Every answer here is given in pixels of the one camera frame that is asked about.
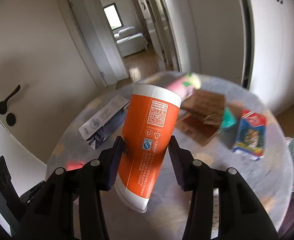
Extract orange paper cup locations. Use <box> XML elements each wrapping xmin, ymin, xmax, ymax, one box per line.
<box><xmin>115</xmin><ymin>84</ymin><xmax>182</xmax><ymax>213</ymax></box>

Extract pink yogurt bottle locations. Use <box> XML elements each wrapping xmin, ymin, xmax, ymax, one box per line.
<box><xmin>165</xmin><ymin>73</ymin><xmax>201</xmax><ymax>101</ymax></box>

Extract blue red milk carton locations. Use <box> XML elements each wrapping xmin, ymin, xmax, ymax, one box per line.
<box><xmin>232</xmin><ymin>109</ymin><xmax>267</xmax><ymax>161</ymax></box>

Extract white toothpaste box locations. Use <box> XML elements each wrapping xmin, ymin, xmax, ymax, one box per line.
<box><xmin>78</xmin><ymin>95</ymin><xmax>129</xmax><ymax>150</ymax></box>

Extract green small box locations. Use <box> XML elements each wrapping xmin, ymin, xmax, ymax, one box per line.
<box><xmin>219</xmin><ymin>107</ymin><xmax>236</xmax><ymax>133</ymax></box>

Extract brown cardboard piece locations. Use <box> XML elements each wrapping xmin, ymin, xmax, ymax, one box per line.
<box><xmin>176</xmin><ymin>89</ymin><xmax>225</xmax><ymax>146</ymax></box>

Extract white wardrobe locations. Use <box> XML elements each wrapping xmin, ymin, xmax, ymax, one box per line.
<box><xmin>159</xmin><ymin>0</ymin><xmax>294</xmax><ymax>116</ymax></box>

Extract white sofa in far room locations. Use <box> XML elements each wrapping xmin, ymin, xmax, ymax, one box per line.
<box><xmin>114</xmin><ymin>26</ymin><xmax>149</xmax><ymax>57</ymax></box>

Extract window in far room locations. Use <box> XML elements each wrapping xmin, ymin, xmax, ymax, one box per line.
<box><xmin>103</xmin><ymin>3</ymin><xmax>123</xmax><ymax>30</ymax></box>

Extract white door with black handle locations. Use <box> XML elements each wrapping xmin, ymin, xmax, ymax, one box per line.
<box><xmin>0</xmin><ymin>0</ymin><xmax>104</xmax><ymax>162</ymax></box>

